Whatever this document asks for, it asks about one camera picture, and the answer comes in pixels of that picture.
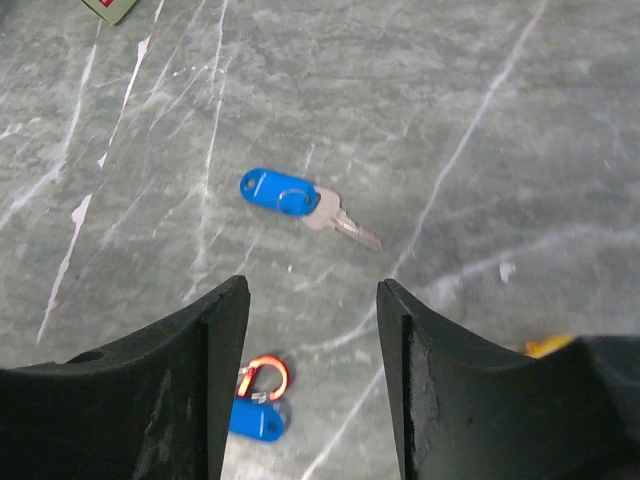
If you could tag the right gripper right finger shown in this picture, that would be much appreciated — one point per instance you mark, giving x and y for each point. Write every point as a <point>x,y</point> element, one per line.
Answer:
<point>463,407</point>

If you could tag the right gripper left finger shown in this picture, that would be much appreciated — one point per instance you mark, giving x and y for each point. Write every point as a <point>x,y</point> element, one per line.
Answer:
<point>154,404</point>

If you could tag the yellow key tag with key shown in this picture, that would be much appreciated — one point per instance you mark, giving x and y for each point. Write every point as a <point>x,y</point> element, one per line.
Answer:
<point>547,346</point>

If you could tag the blue white key tag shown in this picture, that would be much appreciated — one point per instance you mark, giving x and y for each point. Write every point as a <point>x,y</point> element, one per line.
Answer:
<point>261,422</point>

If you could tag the red carabiner clip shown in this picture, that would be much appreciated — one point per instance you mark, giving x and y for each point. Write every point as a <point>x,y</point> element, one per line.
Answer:
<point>263,379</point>

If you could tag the white red cardboard box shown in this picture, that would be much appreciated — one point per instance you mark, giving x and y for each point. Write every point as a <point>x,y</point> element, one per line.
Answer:
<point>111,11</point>

